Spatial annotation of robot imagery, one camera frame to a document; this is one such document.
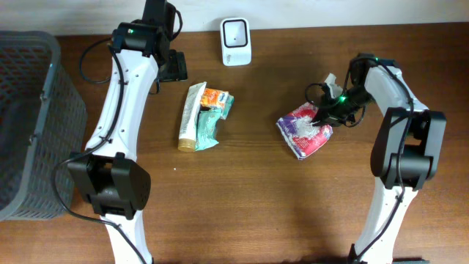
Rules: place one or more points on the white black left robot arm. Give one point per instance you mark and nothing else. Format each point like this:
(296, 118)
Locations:
(106, 173)

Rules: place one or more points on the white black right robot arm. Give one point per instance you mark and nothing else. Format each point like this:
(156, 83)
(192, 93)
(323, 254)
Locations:
(405, 153)

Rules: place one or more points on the white tube gold cap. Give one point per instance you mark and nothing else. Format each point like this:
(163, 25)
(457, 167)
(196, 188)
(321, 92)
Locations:
(187, 135)

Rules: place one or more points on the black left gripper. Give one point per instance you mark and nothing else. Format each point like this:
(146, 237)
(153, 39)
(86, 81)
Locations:
(177, 67)

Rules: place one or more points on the white barcode scanner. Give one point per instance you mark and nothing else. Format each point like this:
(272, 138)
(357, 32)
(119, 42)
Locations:
(235, 42)

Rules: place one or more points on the teal wet wipes pack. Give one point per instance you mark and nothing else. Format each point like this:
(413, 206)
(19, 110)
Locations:
(206, 129)

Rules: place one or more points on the grey plastic mesh basket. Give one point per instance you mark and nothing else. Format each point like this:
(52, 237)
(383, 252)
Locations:
(43, 120)

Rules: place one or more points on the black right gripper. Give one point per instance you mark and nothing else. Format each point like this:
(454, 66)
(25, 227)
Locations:
(329, 116)

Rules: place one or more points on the green white tissue pack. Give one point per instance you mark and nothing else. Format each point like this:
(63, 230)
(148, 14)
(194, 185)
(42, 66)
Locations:
(227, 108)

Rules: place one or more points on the red purple tissue pack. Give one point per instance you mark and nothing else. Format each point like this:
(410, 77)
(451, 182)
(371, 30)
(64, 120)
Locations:
(299, 132)

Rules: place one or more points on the orange tissue pack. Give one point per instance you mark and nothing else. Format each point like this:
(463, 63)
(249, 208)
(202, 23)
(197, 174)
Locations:
(214, 98)

